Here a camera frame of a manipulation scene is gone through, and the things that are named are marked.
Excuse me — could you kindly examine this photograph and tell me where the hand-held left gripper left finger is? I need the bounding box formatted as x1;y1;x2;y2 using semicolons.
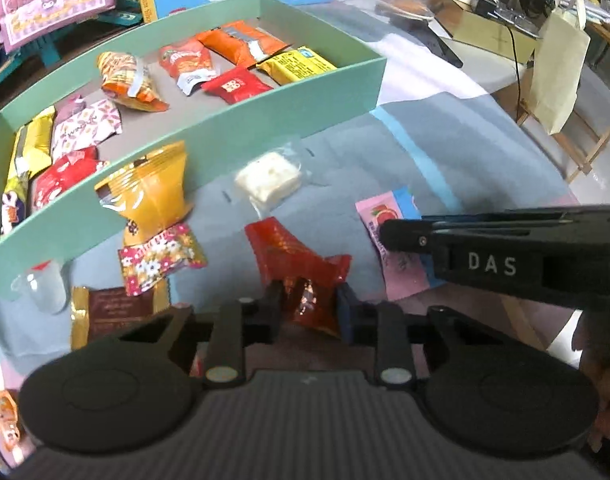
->
118;280;286;387

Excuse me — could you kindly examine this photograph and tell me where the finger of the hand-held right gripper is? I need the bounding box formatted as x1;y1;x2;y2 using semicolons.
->
419;209;570;228
379;218;453;257

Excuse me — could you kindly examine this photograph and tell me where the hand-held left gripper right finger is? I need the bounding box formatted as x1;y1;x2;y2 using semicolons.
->
335;282;506;389

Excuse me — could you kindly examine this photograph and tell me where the pink snack packet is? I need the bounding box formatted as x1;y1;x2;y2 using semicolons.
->
355;187;436;303

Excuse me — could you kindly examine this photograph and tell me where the red transparent snack packet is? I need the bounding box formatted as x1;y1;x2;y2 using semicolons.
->
245;217;353;338

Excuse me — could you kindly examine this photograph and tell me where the red floral snack packet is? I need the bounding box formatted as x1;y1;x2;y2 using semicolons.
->
118;224;208;297

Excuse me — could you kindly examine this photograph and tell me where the clear white nougat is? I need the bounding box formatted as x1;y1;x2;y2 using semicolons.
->
224;136;331;211

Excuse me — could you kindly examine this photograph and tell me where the brown gold snack packet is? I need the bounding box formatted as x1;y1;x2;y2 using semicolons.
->
70;280;172;351

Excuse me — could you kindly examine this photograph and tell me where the green cardboard box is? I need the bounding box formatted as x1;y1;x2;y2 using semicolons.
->
0;0;388;306

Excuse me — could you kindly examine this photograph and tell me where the golden yellow snack packet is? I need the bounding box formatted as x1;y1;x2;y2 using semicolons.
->
94;141;195;246

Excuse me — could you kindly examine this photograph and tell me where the yellow printed snack packet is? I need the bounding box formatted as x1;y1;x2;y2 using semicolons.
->
256;46;338;86

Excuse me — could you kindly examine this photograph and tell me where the small red snack packet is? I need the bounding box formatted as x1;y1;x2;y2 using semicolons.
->
201;66;274;106

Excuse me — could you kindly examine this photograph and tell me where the clear jelly cup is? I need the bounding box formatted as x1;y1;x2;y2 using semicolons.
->
10;259;68;313

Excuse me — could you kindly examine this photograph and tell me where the red white cartoon packet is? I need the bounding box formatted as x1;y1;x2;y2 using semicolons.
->
31;146;111;211

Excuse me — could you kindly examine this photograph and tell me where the orange snack packet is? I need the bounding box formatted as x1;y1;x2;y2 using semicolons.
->
195;20;292;66

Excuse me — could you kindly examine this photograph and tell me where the white floral snack packet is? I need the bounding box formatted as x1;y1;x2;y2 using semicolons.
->
51;99;123;161

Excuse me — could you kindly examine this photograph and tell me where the red orange chip packet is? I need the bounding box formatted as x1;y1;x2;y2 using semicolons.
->
158;39;218;96

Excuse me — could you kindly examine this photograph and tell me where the striped noodle snack packet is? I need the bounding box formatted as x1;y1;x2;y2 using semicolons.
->
96;51;170;112

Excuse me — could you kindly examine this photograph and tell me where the purple snack packet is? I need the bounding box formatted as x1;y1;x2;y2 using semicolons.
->
0;175;31;236

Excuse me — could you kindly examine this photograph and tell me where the pink jelly pouch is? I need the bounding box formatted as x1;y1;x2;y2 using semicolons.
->
60;94;88;116

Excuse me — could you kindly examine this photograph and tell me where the yellow glossy snack packet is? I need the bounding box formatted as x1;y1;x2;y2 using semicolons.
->
8;106;57;181

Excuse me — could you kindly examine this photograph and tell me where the wooden stool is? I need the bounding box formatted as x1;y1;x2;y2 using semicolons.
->
515;100;610;183

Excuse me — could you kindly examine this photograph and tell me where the beige canvas tote bag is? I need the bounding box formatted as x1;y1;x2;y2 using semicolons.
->
527;0;592;136

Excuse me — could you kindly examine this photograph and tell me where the black phone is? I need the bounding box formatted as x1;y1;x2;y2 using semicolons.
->
375;2;463;68

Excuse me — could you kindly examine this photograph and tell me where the small orange snack bag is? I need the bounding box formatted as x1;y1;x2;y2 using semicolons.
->
385;0;433;18

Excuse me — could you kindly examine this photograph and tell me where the black cable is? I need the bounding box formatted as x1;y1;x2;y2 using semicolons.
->
505;22;523;116

